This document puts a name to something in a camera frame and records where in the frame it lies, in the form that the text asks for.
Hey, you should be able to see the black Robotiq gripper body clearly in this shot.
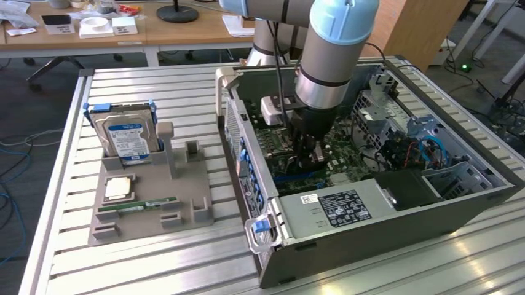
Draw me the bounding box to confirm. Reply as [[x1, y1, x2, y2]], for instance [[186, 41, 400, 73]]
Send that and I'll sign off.
[[289, 107, 337, 142]]

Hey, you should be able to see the black graphics card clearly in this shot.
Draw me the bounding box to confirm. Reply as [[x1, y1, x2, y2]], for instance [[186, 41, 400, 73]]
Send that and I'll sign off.
[[273, 153, 329, 182]]

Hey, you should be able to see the CPU socket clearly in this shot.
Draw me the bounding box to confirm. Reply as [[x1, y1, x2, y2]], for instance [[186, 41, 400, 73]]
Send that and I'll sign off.
[[275, 127, 296, 153]]

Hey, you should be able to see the green motherboard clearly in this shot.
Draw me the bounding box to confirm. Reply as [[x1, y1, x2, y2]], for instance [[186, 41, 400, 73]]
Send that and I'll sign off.
[[246, 103, 381, 197]]

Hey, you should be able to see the silver perforated drive cage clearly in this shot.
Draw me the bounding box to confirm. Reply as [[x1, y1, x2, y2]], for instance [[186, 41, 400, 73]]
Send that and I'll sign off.
[[352, 72, 413, 151]]

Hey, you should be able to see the grey power supply unit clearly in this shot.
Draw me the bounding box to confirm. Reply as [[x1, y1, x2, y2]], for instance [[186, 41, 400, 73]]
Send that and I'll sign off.
[[277, 179, 394, 239]]

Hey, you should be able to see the open grey PC case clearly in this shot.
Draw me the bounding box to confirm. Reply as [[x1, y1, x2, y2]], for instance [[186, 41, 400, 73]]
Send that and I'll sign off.
[[215, 55, 524, 289]]

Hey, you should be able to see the white paper stack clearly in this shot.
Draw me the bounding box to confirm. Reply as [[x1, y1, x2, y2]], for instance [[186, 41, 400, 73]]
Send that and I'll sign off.
[[222, 14, 255, 37]]

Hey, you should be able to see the silver metal disk bay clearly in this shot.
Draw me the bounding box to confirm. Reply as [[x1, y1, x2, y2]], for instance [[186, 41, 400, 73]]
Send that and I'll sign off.
[[422, 161, 496, 200]]

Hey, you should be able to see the wooden desk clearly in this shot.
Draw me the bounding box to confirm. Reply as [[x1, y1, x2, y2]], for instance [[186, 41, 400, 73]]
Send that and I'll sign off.
[[0, 0, 149, 59], [146, 0, 313, 67]]

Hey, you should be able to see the hard disk in blue caddy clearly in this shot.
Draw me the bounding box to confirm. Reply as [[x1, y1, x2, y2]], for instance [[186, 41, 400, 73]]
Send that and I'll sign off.
[[83, 98, 162, 165]]

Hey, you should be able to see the green RAM stick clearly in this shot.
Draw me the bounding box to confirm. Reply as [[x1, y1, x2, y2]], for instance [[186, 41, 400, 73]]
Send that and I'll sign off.
[[98, 196, 178, 213]]

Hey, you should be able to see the grey plastic parts rack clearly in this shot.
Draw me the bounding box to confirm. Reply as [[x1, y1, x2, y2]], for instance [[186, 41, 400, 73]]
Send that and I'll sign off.
[[87, 121, 217, 246]]

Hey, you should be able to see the silver CPU chip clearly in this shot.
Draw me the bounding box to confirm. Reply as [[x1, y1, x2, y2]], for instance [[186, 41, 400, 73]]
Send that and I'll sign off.
[[104, 178, 133, 199]]

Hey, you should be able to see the black tripod stand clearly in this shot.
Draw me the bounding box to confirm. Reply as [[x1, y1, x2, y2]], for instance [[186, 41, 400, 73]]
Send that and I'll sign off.
[[476, 78, 525, 136]]

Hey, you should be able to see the black round lamp base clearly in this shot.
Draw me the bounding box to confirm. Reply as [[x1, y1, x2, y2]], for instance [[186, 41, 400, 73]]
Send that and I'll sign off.
[[155, 0, 201, 23]]

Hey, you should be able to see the plain white box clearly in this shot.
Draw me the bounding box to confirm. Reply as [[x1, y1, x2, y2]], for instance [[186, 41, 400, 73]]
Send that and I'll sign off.
[[111, 17, 139, 36]]

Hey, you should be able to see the white flat tray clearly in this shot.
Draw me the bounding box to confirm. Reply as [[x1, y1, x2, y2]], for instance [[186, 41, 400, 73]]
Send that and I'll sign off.
[[78, 24, 116, 40]]

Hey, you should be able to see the white tape roll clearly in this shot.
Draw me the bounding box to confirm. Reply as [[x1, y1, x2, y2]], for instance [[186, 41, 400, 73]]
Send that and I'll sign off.
[[80, 17, 108, 31]]

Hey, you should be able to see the black chair base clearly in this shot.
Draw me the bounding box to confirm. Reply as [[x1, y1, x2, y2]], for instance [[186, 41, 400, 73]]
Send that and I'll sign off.
[[24, 54, 125, 92]]

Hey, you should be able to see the white box with black top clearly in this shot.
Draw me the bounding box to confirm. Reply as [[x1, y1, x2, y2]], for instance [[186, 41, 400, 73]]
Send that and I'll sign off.
[[42, 14, 76, 35]]

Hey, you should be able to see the clear plastic bag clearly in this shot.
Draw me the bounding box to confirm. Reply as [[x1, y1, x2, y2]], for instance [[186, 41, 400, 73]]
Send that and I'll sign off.
[[0, 1, 40, 28]]

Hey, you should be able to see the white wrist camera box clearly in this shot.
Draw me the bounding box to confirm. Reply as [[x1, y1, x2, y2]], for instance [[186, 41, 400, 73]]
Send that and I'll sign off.
[[261, 96, 305, 126]]

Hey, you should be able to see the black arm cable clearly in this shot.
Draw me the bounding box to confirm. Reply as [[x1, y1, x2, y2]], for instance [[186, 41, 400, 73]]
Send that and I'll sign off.
[[266, 20, 290, 124]]

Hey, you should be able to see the black case cable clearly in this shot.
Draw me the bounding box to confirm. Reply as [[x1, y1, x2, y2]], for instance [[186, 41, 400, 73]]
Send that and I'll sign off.
[[362, 42, 416, 70]]

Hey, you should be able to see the blue wire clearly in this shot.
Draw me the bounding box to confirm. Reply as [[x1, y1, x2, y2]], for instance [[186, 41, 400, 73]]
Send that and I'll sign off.
[[420, 135, 452, 170]]

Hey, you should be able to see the white table frame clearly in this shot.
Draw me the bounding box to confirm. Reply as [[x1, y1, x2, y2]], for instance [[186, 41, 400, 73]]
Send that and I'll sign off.
[[449, 0, 525, 84]]

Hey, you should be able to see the grey floor cable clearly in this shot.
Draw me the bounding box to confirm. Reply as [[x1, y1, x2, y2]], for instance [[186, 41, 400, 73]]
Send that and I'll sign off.
[[0, 128, 67, 148]]

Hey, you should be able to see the blue floor cable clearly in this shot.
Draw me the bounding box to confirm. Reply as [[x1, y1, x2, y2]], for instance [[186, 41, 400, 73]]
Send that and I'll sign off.
[[0, 147, 30, 265]]

